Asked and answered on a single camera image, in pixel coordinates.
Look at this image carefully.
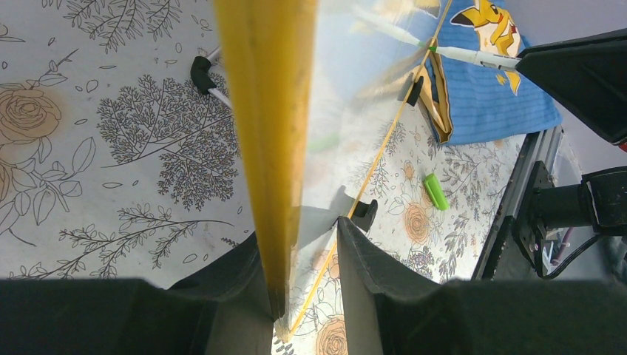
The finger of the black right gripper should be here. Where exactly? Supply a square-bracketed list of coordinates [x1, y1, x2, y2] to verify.
[516, 28, 626, 145]

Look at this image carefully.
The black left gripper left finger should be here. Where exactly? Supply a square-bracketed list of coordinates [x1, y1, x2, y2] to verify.
[1, 236, 274, 354]

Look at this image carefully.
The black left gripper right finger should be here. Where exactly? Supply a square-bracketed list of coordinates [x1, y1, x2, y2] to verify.
[337, 217, 626, 354]

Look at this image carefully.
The white green whiteboard marker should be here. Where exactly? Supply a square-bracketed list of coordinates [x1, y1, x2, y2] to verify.
[415, 41, 521, 72]

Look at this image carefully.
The green marker cap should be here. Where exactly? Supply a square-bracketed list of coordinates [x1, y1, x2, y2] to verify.
[423, 173, 450, 211]

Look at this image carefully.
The yellow framed whiteboard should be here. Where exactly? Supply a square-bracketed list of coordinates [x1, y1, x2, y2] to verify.
[212, 1, 450, 341]

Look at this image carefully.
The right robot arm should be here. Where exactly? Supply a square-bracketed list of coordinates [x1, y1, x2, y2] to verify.
[509, 29, 626, 280]

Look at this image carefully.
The black whiteboard clip left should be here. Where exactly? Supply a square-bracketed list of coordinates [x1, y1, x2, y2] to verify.
[350, 200, 379, 232]

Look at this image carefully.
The black whiteboard clip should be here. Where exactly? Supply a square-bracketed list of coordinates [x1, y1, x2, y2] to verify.
[350, 200, 379, 232]
[405, 76, 424, 107]

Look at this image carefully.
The black whiteboard clip right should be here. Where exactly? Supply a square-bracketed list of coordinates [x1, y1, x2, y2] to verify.
[405, 76, 424, 107]

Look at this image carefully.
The blue pikachu cloth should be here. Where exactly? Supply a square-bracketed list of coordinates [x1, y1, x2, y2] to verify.
[420, 1, 562, 145]

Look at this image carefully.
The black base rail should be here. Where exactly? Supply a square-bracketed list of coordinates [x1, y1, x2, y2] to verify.
[471, 126, 563, 280]

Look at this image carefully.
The whiteboard wire stand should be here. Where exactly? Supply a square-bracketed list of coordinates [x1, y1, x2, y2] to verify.
[190, 46, 232, 109]

